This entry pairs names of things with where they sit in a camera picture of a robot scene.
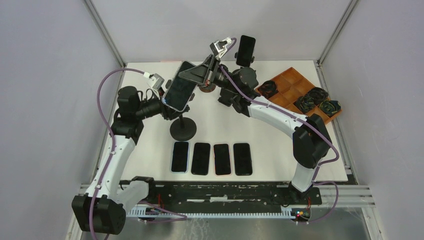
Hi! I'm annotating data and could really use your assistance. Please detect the black coiled band upper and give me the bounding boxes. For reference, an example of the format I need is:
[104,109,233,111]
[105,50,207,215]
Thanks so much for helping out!
[307,87,329,106]

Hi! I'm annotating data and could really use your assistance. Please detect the white slotted cable duct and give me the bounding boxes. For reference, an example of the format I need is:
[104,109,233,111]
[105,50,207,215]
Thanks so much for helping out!
[126,205,310,220]

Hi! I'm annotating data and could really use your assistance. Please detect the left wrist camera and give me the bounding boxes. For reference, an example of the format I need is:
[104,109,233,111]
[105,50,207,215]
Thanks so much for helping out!
[143,72,165,90]

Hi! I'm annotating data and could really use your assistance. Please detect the black pole stand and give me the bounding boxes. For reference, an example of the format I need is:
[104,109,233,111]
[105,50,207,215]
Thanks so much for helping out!
[169,105,197,142]

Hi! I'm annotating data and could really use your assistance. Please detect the black coiled band left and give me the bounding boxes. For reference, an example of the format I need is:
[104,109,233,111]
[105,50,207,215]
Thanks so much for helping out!
[258,80,278,99]

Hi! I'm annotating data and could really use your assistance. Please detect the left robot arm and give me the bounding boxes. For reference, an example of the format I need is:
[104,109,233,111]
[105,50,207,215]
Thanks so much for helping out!
[71,86,180,235]

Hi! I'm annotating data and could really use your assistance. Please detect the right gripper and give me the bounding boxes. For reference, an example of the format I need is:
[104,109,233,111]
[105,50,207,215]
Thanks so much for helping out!
[177,54,241,95]

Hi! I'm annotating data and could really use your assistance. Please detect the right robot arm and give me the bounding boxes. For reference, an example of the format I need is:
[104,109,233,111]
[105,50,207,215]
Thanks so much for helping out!
[178,55,335,204]

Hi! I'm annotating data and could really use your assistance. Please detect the orange compartment tray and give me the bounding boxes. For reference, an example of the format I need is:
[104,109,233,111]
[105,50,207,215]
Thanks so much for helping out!
[267,67,342,124]

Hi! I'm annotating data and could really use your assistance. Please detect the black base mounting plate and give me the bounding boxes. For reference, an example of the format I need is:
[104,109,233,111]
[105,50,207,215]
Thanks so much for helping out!
[145,181,323,214]

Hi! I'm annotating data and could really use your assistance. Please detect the black coiled band right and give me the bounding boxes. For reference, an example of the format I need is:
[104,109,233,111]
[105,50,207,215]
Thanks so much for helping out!
[319,100,342,117]

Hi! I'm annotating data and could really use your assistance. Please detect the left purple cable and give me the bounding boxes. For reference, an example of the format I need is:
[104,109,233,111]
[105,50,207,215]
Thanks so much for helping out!
[89,68,188,240]

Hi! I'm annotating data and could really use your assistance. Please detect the black phone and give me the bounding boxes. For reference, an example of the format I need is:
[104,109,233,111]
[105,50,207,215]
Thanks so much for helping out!
[233,143,253,176]
[235,35,256,67]
[191,142,211,176]

